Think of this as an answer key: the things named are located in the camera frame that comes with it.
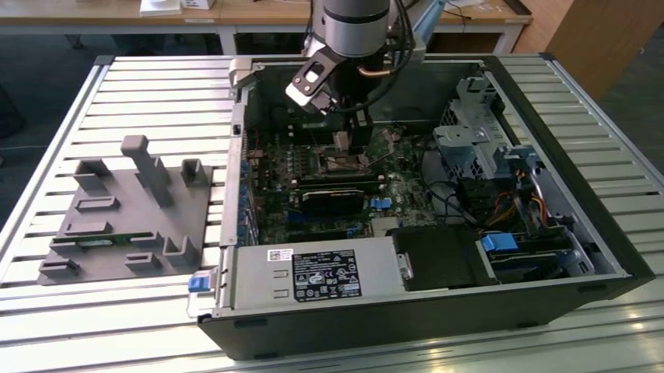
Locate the grey parts rack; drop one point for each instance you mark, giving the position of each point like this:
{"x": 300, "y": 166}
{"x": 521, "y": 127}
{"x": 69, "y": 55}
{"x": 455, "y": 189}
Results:
{"x": 134, "y": 217}

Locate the CPU socket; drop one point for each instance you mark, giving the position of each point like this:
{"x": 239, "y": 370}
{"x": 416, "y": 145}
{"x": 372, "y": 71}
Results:
{"x": 331, "y": 165}

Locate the black open PC case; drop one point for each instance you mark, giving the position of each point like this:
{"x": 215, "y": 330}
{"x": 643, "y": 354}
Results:
{"x": 363, "y": 330}

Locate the silver chipset heat sink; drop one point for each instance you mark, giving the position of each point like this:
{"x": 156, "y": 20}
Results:
{"x": 386, "y": 226}

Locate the plain white box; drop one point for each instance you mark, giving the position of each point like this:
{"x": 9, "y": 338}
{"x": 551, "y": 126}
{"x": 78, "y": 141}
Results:
{"x": 160, "y": 7}

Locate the blue disk carrier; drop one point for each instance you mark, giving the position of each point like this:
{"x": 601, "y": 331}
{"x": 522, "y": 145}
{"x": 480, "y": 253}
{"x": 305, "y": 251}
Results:
{"x": 498, "y": 245}

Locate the grey metal drive cage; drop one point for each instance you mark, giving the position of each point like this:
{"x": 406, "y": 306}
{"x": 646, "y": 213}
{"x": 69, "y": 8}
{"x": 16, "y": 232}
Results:
{"x": 466, "y": 147}

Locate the black graphics card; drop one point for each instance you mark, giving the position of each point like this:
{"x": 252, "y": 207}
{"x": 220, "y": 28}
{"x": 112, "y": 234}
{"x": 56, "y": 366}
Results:
{"x": 331, "y": 204}

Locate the silver square CPU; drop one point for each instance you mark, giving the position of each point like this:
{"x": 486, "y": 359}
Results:
{"x": 339, "y": 140}

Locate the wooden desk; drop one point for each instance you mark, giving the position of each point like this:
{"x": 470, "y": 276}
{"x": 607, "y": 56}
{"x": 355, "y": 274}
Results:
{"x": 102, "y": 17}

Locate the blue board connector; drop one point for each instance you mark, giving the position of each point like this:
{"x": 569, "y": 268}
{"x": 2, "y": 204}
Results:
{"x": 379, "y": 204}

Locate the black plastic shroud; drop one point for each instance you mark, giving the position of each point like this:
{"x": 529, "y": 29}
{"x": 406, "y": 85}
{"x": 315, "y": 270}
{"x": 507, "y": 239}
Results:
{"x": 435, "y": 256}

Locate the blue case latch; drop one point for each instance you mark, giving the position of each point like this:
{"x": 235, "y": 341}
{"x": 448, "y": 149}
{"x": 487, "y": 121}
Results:
{"x": 199, "y": 283}

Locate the wooden cabinet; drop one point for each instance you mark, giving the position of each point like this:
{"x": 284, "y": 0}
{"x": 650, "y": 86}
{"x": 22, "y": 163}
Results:
{"x": 595, "y": 39}

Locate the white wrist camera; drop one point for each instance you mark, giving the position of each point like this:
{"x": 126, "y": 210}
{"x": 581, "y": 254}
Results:
{"x": 303, "y": 93}

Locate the green RAM stick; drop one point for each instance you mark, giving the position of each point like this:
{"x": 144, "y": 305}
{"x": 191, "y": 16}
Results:
{"x": 121, "y": 238}

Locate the silver power supply unit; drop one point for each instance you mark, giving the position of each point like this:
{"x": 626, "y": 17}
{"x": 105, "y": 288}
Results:
{"x": 248, "y": 272}

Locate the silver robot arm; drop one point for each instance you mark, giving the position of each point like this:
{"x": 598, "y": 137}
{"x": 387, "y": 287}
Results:
{"x": 355, "y": 31}

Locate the green motherboard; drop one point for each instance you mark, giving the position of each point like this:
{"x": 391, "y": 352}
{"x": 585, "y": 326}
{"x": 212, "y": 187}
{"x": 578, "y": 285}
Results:
{"x": 404, "y": 186}

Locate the white box with print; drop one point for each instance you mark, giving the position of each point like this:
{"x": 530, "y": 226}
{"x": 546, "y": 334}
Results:
{"x": 197, "y": 4}

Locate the black installed RAM stick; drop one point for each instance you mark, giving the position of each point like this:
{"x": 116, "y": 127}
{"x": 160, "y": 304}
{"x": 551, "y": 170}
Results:
{"x": 336, "y": 178}
{"x": 336, "y": 185}

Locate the black hard disk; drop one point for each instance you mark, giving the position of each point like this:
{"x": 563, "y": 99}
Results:
{"x": 523, "y": 264}

